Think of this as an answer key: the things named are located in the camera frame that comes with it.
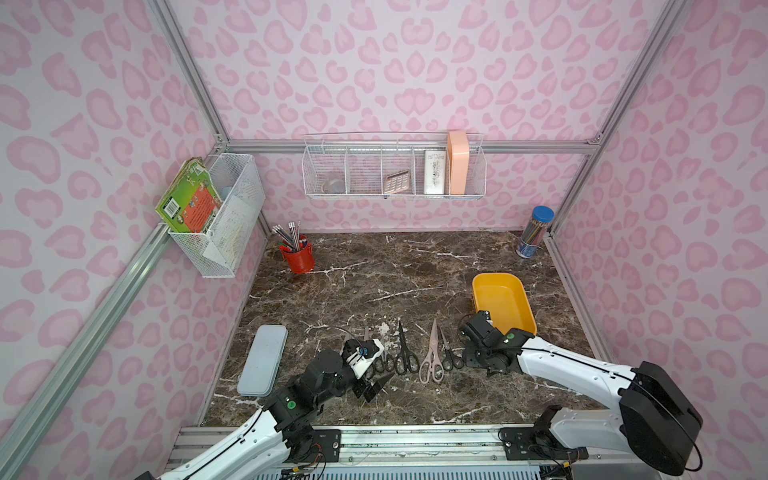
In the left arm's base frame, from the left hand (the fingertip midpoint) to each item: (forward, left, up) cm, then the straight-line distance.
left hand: (381, 355), depth 76 cm
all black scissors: (+3, -7, -12) cm, 14 cm away
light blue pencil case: (+2, +34, -10) cm, 35 cm away
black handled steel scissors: (-2, +2, +13) cm, 14 cm away
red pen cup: (+39, +31, -11) cm, 51 cm away
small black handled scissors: (+2, 0, -12) cm, 12 cm away
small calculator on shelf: (+50, -4, +17) cm, 53 cm away
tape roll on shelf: (+47, +15, +17) cm, 52 cm away
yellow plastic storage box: (+25, -40, -12) cm, 49 cm away
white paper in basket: (+33, +43, +16) cm, 56 cm away
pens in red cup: (+41, +32, -1) cm, 52 cm away
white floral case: (+50, -16, +20) cm, 56 cm away
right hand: (+4, -25, -9) cm, 27 cm away
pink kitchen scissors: (+1, -14, -11) cm, 18 cm away
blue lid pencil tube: (+41, -51, +2) cm, 66 cm away
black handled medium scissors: (+3, -20, -13) cm, 24 cm away
